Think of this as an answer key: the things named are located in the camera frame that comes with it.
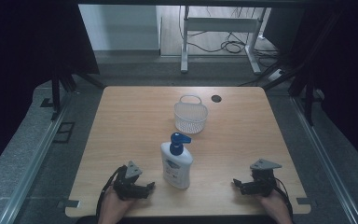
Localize person's left hand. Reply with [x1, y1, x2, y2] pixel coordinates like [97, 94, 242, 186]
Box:
[97, 186, 137, 224]

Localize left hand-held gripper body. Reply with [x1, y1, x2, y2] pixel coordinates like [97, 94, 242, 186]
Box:
[113, 161, 145, 201]

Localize person's right hand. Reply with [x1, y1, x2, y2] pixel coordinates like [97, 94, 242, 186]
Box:
[258, 181, 294, 224]

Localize black floor cables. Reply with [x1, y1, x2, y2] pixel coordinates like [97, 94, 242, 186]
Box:
[186, 6, 281, 68]

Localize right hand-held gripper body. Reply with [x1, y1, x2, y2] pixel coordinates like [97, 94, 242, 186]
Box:
[241, 158, 283, 198]

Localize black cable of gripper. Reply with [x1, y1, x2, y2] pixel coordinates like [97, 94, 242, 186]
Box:
[272, 176, 295, 220]
[95, 165, 128, 222]

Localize aluminium rail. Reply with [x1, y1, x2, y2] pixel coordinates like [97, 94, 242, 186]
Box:
[290, 94, 358, 224]
[0, 91, 74, 224]

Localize white power strip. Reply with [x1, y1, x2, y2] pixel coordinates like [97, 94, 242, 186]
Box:
[267, 68, 285, 80]

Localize black curtain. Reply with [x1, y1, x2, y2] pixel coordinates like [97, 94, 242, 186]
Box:
[0, 0, 101, 181]
[262, 0, 358, 176]

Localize white plastic basket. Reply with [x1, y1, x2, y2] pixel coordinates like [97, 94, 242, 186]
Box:
[172, 94, 209, 135]

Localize black rectangular floor frame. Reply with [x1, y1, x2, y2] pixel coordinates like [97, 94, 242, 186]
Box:
[52, 121, 76, 145]

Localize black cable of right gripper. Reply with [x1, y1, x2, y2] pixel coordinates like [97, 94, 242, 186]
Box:
[272, 176, 295, 220]

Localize black metal stand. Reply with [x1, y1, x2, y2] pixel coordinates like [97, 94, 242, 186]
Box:
[237, 8, 346, 127]
[40, 60, 106, 122]

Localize white metal desk frame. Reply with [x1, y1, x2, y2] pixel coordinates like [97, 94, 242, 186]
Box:
[180, 5, 268, 76]

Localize white cabinet panel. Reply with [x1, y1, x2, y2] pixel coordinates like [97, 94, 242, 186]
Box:
[78, 4, 162, 52]

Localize white pump bottle blue cap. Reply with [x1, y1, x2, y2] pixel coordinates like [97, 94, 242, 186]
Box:
[159, 132, 195, 190]

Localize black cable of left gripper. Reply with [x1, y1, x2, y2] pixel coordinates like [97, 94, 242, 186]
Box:
[95, 165, 128, 222]

